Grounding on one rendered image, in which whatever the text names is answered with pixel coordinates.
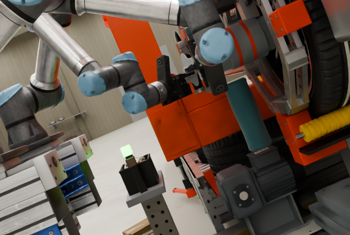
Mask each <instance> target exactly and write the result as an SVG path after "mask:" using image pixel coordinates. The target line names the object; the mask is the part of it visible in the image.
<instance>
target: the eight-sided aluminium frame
mask: <svg viewBox="0 0 350 235"><path fill-rule="evenodd" d="M256 1H257V3H258V5H259V7H260V9H261V12H262V14H263V16H264V19H265V21H266V24H267V26H268V28H269V31H270V33H271V36H272V38H273V40H274V43H275V45H276V47H277V50H278V52H279V55H280V59H281V63H282V69H283V80H284V91H285V95H284V94H283V93H282V92H281V91H280V89H279V88H278V86H277V85H276V84H275V82H274V81H273V80H272V78H271V77H270V76H269V75H268V73H267V72H266V71H265V69H264V67H263V66H262V64H261V62H260V60H259V59H258V60H256V61H253V62H251V63H248V64H246V65H244V66H243V69H244V71H245V73H246V75H247V77H248V79H249V80H251V82H252V84H253V85H254V86H255V88H256V89H257V91H258V92H259V94H260V95H261V96H262V98H263V99H264V101H265V102H266V104H267V105H268V108H269V109H270V110H271V111H272V112H273V113H274V114H275V112H276V113H280V114H288V115H292V114H295V113H297V112H300V111H301V110H304V109H306V108H308V107H309V102H310V100H309V93H308V63H309V62H308V58H307V54H306V50H305V46H304V45H303V44H302V42H301V40H300V37H299V35H298V33H297V31H294V32H292V33H289V34H287V37H288V39H289V42H290V44H291V47H289V48H288V46H287V44H286V42H285V39H284V37H283V36H282V37H280V38H278V37H277V36H276V33H275V31H274V29H273V26H272V24H271V21H270V19H269V14H271V13H272V12H273V11H272V8H271V6H270V3H269V2H270V1H273V3H274V6H275V8H276V9H278V8H280V7H283V6H285V5H286V3H285V1H284V0H256ZM223 20H224V23H225V26H226V27H228V26H231V25H233V24H235V23H237V22H240V21H242V18H241V16H240V13H239V11H238V9H237V6H236V5H235V8H234V9H233V12H232V13H230V11H228V12H225V13H223ZM294 69H296V83H297V95H296V88H295V72H294ZM257 76H260V77H261V78H262V79H263V81H264V82H265V84H266V85H267V87H268V88H269V89H270V91H271V92H272V93H273V95H274V96H275V97H273V98H272V97H271V95H270V94H269V93H268V91H267V90H266V88H265V87H264V86H263V84H262V83H261V81H260V80H259V79H258V77H257Z"/></svg>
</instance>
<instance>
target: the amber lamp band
mask: <svg viewBox="0 0 350 235"><path fill-rule="evenodd" d="M125 161H126V163H127V166H128V168H131V167H134V166H136V165H137V164H138V163H137V161H136V159H135V156H134V155H133V156H132V157H130V158H128V159H126V160H125Z"/></svg>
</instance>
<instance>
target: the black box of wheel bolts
mask: <svg viewBox="0 0 350 235"><path fill-rule="evenodd" d="M135 159H136V161H137V166H138V169H139V171H140V173H141V176H142V178H143V180H144V182H145V185H146V187H147V189H148V188H150V187H152V186H154V185H157V184H159V175H158V172H157V170H156V168H155V165H154V163H153V161H152V158H151V156H150V153H148V154H146V155H144V156H140V157H136V158H135ZM119 173H120V175H121V177H122V180H123V182H124V185H125V186H126V189H127V191H128V194H129V196H131V195H134V194H136V193H138V192H140V191H139V188H138V186H137V184H136V182H135V179H134V176H133V174H132V172H131V170H130V168H128V166H127V163H125V164H123V165H122V166H121V168H120V170H119Z"/></svg>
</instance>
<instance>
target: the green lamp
mask: <svg viewBox="0 0 350 235"><path fill-rule="evenodd" d="M120 150H121V152H122V154H123V156H124V157H126V156H129V155H131V154H132V153H133V152H132V149H131V147H130V145H129V144H128V145H126V146H124V147H122V148H121V149H120Z"/></svg>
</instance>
